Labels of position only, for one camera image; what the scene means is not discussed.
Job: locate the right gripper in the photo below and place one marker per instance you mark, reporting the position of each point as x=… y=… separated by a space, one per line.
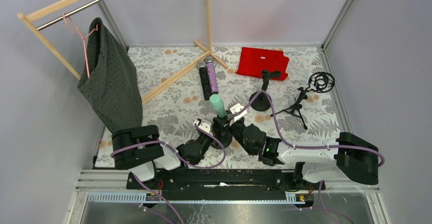
x=233 y=123

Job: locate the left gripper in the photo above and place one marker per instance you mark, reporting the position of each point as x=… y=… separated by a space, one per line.
x=209 y=136

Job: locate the black round-base mic stand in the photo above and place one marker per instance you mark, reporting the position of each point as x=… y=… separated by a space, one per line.
x=220 y=130

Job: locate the mint green microphone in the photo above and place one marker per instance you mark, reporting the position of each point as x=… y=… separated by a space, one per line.
x=217 y=104

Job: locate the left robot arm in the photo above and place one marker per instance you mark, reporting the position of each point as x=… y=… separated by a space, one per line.
x=140 y=151

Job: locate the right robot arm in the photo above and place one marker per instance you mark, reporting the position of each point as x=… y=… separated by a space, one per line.
x=346 y=157

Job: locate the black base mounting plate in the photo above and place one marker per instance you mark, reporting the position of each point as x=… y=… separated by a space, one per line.
x=228 y=185

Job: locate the red folded cloth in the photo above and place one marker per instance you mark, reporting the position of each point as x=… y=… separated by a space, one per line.
x=254 y=60

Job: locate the black glitter microphone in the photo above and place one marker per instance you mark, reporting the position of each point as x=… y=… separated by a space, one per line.
x=204 y=78

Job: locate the purple glitter microphone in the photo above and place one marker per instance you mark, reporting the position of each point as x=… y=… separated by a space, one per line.
x=211 y=74

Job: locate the dark grey dotted garment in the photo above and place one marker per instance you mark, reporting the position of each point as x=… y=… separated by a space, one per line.
x=109 y=83

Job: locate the wooden clothes rack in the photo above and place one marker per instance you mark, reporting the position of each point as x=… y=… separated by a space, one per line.
x=30 y=18

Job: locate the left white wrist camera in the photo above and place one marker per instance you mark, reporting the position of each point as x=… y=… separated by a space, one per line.
x=202 y=126

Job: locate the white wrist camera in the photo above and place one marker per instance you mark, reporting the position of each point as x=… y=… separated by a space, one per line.
x=202 y=126
x=236 y=112

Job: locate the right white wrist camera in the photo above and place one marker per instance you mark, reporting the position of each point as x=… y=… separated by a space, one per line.
x=236 y=112

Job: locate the black tripod shock-mount stand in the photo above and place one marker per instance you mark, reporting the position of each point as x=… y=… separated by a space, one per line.
x=319 y=82

